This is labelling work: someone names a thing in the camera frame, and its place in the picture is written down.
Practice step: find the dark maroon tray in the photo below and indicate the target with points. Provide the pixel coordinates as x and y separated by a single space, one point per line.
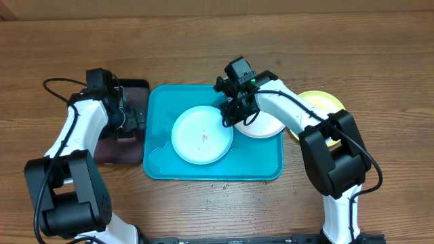
135 101

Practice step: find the yellow-green plate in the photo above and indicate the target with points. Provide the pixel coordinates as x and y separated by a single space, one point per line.
323 100

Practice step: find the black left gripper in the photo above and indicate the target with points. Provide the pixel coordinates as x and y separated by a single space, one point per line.
136 120

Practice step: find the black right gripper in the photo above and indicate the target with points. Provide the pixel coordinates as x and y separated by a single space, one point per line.
230 118

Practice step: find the pink green scrub sponge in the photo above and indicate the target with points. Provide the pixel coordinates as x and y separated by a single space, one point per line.
127 140

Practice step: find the white plate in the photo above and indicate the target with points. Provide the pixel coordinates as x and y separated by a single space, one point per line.
263 126

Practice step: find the light blue plate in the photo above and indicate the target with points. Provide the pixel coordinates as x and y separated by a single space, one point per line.
199 137

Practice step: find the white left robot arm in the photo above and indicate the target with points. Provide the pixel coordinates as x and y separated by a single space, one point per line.
69 196

